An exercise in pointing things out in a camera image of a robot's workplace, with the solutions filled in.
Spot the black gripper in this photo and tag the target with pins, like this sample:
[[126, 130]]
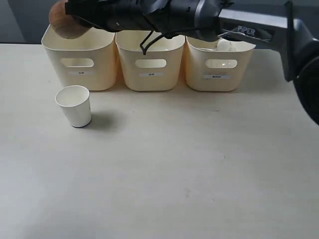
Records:
[[163, 16]]

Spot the brown wooden cup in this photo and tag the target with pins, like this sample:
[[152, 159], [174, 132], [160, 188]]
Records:
[[66, 26]]

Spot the white paper cup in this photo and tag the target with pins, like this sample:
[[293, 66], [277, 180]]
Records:
[[74, 102]]

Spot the clear plastic bottle white cap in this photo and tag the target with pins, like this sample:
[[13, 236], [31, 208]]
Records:
[[223, 45]]

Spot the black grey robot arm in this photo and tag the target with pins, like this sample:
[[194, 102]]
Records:
[[291, 30]]

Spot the left cream plastic bin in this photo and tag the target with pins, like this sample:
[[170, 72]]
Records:
[[94, 51]]

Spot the cream plastic bin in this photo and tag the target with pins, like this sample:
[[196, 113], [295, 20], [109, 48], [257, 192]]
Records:
[[199, 62], [163, 56], [94, 51]]

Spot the left bin white label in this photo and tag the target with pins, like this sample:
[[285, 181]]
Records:
[[81, 73]]

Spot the bin white label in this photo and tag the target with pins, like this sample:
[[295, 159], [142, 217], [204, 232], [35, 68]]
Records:
[[216, 76], [81, 73], [151, 74]]

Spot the middle cream plastic bin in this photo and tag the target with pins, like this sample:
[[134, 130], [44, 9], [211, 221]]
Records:
[[163, 56]]

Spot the middle bin white label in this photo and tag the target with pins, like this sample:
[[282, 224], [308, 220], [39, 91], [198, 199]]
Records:
[[151, 74]]

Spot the right cream plastic bin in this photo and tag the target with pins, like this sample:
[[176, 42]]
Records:
[[199, 62]]

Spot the right bin white label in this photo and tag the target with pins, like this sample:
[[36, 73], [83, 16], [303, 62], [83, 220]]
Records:
[[216, 76]]

